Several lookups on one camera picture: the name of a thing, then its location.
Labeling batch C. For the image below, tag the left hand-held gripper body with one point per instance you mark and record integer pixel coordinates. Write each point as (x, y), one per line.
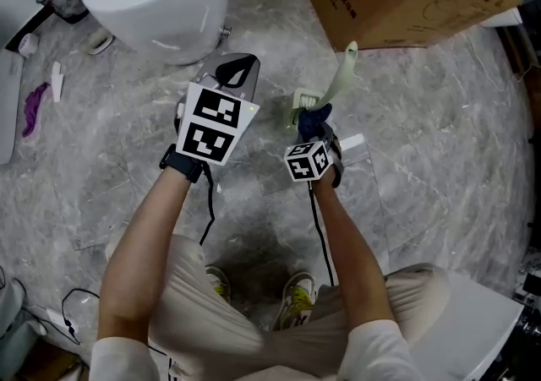
(215, 113)

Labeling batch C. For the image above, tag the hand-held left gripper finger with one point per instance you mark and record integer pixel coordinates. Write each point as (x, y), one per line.
(209, 73)
(253, 90)

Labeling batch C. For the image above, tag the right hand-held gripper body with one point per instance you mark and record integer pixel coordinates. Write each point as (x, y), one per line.
(306, 161)

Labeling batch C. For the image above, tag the dark blue cloth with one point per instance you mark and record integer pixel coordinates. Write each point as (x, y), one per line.
(310, 121)

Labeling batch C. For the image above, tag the pale green floor brush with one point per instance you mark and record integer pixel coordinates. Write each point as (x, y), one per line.
(340, 79)

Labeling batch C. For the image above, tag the person's left forearm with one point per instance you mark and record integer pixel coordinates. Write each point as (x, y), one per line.
(139, 261)

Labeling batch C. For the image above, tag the person's right forearm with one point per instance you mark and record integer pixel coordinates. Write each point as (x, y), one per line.
(355, 265)

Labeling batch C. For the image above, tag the white toilet with raised lid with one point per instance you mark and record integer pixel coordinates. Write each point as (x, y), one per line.
(160, 20)

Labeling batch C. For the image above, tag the white floor strip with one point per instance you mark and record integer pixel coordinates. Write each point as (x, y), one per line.
(353, 145)

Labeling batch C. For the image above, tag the clear tape roll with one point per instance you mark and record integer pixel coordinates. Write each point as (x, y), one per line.
(97, 41)

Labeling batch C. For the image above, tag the person's right shoe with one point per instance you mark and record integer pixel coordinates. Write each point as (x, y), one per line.
(296, 299)

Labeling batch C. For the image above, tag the person's shoe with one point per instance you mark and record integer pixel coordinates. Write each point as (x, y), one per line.
(296, 299)
(219, 282)

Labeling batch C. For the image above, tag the person's left shoe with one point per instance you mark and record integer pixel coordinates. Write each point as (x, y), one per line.
(219, 282)

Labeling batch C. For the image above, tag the white paper piece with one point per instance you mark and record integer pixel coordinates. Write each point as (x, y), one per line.
(57, 81)

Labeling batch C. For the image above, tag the purple cloth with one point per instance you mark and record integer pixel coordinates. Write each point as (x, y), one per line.
(34, 107)

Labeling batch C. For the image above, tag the person's beige trousers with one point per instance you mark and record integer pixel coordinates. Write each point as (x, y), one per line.
(203, 320)

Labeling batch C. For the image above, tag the white rectangular basin panel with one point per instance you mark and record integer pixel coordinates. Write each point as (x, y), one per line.
(469, 328)

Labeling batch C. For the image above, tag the brown wooden step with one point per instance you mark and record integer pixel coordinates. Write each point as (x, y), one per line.
(522, 54)

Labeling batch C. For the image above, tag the person's white shirt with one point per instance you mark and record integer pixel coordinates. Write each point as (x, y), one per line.
(122, 360)

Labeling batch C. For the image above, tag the open brown cardboard carton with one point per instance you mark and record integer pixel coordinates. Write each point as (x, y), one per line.
(50, 364)

